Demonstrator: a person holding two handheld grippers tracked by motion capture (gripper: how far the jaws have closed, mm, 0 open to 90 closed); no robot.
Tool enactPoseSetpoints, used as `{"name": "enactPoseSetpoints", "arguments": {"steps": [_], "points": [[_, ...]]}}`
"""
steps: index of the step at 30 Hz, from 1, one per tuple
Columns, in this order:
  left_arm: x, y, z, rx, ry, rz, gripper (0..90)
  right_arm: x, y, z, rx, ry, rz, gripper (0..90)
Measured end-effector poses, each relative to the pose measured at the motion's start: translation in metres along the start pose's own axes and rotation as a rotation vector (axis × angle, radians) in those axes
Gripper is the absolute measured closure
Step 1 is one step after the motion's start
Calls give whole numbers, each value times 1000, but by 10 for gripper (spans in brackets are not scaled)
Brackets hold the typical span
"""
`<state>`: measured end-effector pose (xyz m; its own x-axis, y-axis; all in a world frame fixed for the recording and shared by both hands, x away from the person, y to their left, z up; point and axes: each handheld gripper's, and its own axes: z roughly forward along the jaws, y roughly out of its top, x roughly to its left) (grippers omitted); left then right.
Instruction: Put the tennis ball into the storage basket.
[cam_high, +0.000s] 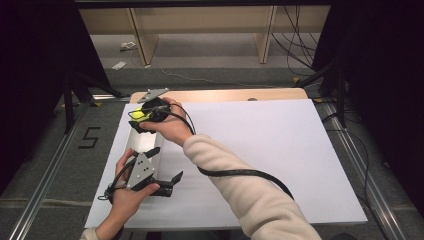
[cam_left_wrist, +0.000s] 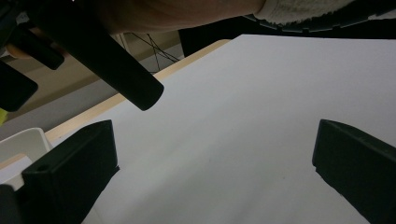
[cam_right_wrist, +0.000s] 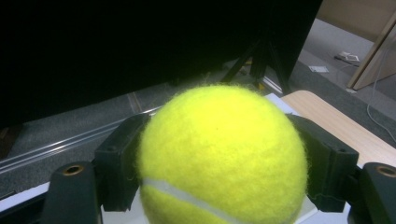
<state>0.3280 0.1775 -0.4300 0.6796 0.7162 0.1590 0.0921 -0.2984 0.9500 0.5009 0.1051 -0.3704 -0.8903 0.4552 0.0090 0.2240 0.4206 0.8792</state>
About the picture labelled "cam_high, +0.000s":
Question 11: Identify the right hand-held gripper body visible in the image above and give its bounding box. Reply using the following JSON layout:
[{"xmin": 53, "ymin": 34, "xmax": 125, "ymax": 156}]
[{"xmin": 136, "ymin": 87, "xmax": 173, "ymax": 124}]

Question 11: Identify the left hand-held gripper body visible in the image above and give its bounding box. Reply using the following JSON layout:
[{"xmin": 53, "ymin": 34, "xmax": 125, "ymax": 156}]
[{"xmin": 125, "ymin": 152, "xmax": 162, "ymax": 192}]

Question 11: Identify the yellow tennis ball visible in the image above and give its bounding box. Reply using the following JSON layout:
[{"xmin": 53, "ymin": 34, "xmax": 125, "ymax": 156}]
[{"xmin": 129, "ymin": 106, "xmax": 155, "ymax": 123}]

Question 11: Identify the white rectangular plastic bin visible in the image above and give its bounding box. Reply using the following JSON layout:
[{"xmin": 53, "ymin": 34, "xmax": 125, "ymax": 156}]
[{"xmin": 123, "ymin": 111, "xmax": 166, "ymax": 178}]

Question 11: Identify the person's right hand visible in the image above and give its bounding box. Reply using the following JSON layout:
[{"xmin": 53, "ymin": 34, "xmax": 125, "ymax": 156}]
[{"xmin": 138, "ymin": 97, "xmax": 196, "ymax": 148}]

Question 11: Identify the person's left hand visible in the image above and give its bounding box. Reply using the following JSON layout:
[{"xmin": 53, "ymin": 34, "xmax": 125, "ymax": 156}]
[{"xmin": 110, "ymin": 148, "xmax": 161, "ymax": 218}]

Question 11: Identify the small grey white floor device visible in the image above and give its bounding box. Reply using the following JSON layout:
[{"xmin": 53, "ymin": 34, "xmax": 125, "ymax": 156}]
[{"xmin": 119, "ymin": 41, "xmax": 138, "ymax": 52}]

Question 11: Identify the light wooden bench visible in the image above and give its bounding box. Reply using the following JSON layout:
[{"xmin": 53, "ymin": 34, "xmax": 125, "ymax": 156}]
[{"xmin": 79, "ymin": 5, "xmax": 332, "ymax": 67}]

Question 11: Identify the black tripod stand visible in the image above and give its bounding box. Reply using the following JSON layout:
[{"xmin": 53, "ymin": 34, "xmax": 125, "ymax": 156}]
[
  {"xmin": 62, "ymin": 70, "xmax": 127, "ymax": 135},
  {"xmin": 294, "ymin": 58, "xmax": 348, "ymax": 129}
]

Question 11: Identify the light wooden table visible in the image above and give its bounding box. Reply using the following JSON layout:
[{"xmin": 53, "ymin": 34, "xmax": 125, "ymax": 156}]
[{"xmin": 129, "ymin": 87, "xmax": 309, "ymax": 104}]

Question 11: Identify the white board sheet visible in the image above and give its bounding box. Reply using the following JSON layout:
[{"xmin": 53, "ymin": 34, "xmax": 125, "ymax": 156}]
[{"xmin": 84, "ymin": 98, "xmax": 369, "ymax": 231}]

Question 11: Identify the black curtain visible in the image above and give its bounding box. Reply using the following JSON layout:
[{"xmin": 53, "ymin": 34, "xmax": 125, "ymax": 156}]
[
  {"xmin": 0, "ymin": 0, "xmax": 112, "ymax": 196},
  {"xmin": 311, "ymin": 0, "xmax": 424, "ymax": 209}
]

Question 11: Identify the short metal rail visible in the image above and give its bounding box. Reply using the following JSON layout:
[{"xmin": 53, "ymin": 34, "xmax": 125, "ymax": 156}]
[{"xmin": 91, "ymin": 94, "xmax": 132, "ymax": 102}]

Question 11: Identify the thin white floor cable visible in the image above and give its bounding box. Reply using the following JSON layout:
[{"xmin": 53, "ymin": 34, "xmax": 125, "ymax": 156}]
[{"xmin": 159, "ymin": 67, "xmax": 276, "ymax": 89}]

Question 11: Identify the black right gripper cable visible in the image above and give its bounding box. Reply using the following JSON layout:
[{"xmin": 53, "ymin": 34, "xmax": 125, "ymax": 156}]
[{"xmin": 127, "ymin": 102, "xmax": 296, "ymax": 201}]

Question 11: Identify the long metal floor rail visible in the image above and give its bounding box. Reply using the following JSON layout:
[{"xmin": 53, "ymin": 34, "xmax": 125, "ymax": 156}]
[
  {"xmin": 7, "ymin": 101, "xmax": 92, "ymax": 240},
  {"xmin": 320, "ymin": 101, "xmax": 407, "ymax": 240}
]

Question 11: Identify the bundle of black hanging cables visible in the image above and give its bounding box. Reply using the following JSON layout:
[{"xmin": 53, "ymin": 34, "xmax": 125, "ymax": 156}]
[{"xmin": 271, "ymin": 5, "xmax": 322, "ymax": 77}]

